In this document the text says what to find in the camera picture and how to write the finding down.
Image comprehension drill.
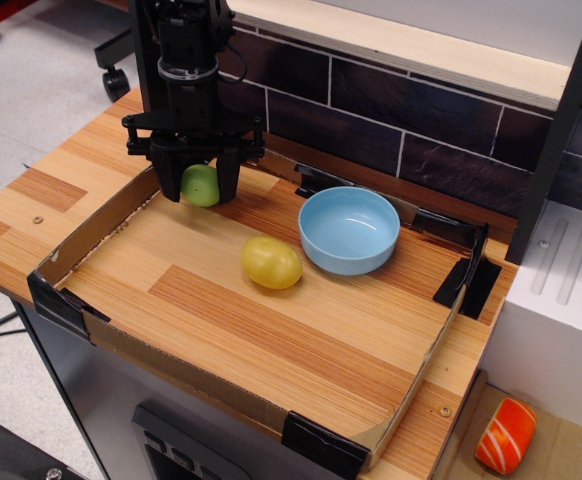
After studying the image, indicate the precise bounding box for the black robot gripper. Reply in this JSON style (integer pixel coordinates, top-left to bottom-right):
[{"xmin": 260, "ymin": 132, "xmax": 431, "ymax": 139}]
[{"xmin": 122, "ymin": 78, "xmax": 265, "ymax": 204}]

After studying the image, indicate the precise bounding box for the green toy pear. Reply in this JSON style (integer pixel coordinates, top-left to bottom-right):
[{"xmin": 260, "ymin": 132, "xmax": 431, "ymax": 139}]
[{"xmin": 180, "ymin": 164, "xmax": 220, "ymax": 207}]

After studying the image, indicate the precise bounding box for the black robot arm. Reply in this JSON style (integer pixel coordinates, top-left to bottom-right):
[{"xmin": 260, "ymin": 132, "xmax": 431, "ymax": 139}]
[{"xmin": 122, "ymin": 1, "xmax": 265, "ymax": 203}]

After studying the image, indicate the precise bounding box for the light blue bowl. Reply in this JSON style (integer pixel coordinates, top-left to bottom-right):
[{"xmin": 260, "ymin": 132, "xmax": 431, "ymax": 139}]
[{"xmin": 298, "ymin": 186, "xmax": 401, "ymax": 276}]

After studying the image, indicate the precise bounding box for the black office chair base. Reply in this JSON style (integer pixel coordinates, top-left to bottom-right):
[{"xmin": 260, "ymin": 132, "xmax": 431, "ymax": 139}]
[{"xmin": 94, "ymin": 29, "xmax": 134, "ymax": 102}]

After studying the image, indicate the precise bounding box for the yellow toy potato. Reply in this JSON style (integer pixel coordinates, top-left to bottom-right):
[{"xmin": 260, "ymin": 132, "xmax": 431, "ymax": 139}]
[{"xmin": 240, "ymin": 236, "xmax": 303, "ymax": 290}]

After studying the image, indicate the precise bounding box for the light wooden shelf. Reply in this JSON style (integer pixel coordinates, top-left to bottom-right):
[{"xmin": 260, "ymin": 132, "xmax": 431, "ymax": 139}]
[{"xmin": 229, "ymin": 0, "xmax": 571, "ymax": 111}]

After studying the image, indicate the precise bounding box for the grey oven control panel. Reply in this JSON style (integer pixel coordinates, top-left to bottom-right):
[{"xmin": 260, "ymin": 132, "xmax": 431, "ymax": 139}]
[{"xmin": 132, "ymin": 402, "xmax": 258, "ymax": 479}]

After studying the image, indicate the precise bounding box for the cardboard fence with black tape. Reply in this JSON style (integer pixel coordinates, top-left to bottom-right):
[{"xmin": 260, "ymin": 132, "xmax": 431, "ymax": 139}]
[{"xmin": 29, "ymin": 148, "xmax": 514, "ymax": 479}]

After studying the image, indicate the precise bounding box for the white toy sink drainboard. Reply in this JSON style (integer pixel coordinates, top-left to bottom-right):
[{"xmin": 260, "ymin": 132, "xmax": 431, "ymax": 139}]
[{"xmin": 481, "ymin": 202, "xmax": 582, "ymax": 426}]

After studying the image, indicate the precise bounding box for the orange salmon sushi toy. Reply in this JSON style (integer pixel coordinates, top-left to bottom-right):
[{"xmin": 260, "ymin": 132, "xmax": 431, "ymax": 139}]
[{"xmin": 475, "ymin": 397, "xmax": 537, "ymax": 474}]

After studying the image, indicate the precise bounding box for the dark grey left post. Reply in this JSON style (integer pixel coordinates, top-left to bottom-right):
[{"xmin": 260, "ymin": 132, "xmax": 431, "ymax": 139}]
[{"xmin": 128, "ymin": 0, "xmax": 167, "ymax": 112}]

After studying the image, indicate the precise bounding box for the dark grey post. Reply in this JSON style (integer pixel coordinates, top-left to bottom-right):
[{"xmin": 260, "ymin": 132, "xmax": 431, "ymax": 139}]
[
  {"xmin": 128, "ymin": 0, "xmax": 167, "ymax": 112},
  {"xmin": 506, "ymin": 41, "xmax": 582, "ymax": 265}
]

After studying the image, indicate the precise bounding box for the dark grey right post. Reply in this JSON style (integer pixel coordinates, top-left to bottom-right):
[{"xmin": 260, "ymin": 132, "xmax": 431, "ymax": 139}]
[{"xmin": 506, "ymin": 41, "xmax": 582, "ymax": 265}]

